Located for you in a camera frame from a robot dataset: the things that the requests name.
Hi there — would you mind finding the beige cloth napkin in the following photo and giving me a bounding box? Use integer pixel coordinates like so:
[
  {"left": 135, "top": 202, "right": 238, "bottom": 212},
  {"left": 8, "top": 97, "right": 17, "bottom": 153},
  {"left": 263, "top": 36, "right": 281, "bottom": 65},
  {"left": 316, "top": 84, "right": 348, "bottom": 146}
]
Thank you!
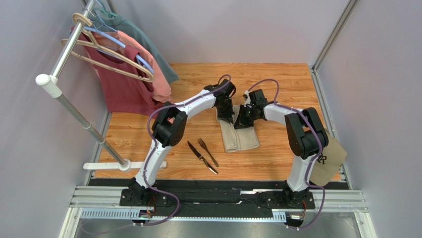
[{"left": 216, "top": 117, "right": 260, "bottom": 153}]

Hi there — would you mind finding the silver fork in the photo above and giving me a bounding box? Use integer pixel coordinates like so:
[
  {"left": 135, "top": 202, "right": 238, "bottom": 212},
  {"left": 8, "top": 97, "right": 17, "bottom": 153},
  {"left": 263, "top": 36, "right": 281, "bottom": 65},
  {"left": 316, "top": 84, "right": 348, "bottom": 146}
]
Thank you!
[{"left": 198, "top": 138, "right": 219, "bottom": 167}]

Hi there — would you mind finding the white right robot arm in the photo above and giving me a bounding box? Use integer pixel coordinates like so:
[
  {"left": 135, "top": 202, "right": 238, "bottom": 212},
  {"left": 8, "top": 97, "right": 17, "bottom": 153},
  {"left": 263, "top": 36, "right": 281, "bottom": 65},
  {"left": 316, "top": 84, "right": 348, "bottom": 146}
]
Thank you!
[{"left": 234, "top": 89, "right": 329, "bottom": 208}]

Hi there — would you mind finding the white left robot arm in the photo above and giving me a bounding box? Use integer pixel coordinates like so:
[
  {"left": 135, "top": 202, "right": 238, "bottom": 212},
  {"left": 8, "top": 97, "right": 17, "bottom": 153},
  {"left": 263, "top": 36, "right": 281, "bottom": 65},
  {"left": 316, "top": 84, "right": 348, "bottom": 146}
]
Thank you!
[{"left": 120, "top": 74, "right": 236, "bottom": 206}]

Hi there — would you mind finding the silver table knife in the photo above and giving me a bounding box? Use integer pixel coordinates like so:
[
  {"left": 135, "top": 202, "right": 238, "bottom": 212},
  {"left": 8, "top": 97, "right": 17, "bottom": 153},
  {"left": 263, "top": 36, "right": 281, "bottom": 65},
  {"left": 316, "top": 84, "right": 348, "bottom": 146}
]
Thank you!
[{"left": 187, "top": 141, "right": 218, "bottom": 175}]

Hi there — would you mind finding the beige baseball cap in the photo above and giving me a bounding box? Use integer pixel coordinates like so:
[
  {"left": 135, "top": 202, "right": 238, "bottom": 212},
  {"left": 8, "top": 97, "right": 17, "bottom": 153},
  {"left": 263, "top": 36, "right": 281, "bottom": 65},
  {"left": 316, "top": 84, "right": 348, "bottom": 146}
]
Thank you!
[{"left": 310, "top": 129, "right": 347, "bottom": 186}]

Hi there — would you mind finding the dark red t-shirt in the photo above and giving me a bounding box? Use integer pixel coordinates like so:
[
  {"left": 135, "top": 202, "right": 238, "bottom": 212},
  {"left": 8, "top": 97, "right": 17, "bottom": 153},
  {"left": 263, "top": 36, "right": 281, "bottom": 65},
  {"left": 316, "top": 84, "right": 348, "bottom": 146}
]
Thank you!
[{"left": 69, "top": 26, "right": 165, "bottom": 117}]

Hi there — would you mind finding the salmon pink t-shirt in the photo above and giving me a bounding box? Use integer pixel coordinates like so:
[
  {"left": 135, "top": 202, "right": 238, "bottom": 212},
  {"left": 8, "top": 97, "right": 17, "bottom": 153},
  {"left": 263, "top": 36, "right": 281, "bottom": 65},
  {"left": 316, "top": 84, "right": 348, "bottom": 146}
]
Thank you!
[{"left": 93, "top": 30, "right": 173, "bottom": 103}]

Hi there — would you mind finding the teal green shirt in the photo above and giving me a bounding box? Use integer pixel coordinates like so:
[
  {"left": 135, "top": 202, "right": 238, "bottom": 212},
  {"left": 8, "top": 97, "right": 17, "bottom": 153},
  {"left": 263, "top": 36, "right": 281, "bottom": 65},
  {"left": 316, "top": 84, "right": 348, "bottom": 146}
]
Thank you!
[{"left": 89, "top": 15, "right": 179, "bottom": 83}]

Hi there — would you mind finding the blue plastic hanger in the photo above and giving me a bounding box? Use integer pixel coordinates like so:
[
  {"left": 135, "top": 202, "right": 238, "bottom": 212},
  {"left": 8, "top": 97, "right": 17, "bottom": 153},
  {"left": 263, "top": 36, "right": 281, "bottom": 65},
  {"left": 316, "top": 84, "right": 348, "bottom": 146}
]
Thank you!
[{"left": 84, "top": 0, "right": 154, "bottom": 73}]

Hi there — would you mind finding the beige wooden hanger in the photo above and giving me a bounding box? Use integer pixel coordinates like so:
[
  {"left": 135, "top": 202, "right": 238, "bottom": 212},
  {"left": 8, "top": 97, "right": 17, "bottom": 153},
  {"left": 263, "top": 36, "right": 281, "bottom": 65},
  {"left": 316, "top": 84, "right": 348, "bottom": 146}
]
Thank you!
[{"left": 70, "top": 13, "right": 155, "bottom": 83}]

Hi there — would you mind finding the metal clothes rack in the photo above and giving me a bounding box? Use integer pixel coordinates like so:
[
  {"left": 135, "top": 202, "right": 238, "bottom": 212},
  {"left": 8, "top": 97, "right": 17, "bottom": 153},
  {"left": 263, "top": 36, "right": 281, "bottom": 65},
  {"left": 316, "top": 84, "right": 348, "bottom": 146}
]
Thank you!
[{"left": 35, "top": 0, "right": 167, "bottom": 172}]

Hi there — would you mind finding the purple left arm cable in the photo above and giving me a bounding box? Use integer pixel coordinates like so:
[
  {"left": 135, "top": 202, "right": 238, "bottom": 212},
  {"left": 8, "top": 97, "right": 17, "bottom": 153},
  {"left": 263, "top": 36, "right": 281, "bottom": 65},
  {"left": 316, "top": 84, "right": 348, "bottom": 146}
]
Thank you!
[{"left": 138, "top": 74, "right": 232, "bottom": 227}]

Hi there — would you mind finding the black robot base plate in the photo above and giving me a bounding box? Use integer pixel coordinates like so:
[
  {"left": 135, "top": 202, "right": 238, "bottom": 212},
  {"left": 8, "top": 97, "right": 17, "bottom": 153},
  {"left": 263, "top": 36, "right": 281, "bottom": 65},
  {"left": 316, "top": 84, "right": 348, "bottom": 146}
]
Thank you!
[{"left": 119, "top": 188, "right": 316, "bottom": 209}]

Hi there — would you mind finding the green wire hanger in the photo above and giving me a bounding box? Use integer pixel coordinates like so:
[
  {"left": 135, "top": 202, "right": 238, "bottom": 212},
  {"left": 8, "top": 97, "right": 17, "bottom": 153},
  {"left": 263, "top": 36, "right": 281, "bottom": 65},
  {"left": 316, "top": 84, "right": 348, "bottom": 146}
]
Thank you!
[{"left": 94, "top": 7, "right": 118, "bottom": 19}]

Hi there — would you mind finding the aluminium frame rail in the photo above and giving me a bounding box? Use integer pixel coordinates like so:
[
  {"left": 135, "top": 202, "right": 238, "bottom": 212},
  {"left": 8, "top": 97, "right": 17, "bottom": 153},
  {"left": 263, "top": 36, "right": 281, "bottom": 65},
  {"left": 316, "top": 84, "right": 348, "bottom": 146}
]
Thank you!
[{"left": 59, "top": 186, "right": 376, "bottom": 238}]

